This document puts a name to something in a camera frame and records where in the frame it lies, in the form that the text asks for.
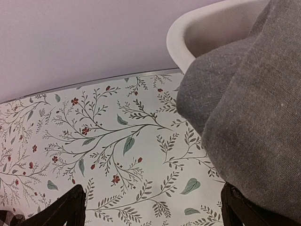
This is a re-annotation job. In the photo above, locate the grey long sleeve shirt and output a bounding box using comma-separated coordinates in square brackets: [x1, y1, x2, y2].
[176, 0, 301, 222]

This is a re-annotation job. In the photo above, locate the white plastic bin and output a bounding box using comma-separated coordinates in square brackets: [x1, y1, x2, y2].
[166, 0, 268, 73]

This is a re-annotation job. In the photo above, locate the floral patterned table mat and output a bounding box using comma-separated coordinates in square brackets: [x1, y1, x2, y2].
[0, 70, 223, 226]

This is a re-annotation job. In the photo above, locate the black white checkered shirt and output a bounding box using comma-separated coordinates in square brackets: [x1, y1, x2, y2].
[0, 210, 25, 226]

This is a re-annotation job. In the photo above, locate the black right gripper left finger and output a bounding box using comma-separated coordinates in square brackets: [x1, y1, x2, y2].
[19, 184, 86, 226]

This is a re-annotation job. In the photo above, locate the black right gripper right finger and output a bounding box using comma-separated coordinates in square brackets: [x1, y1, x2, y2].
[221, 183, 300, 226]

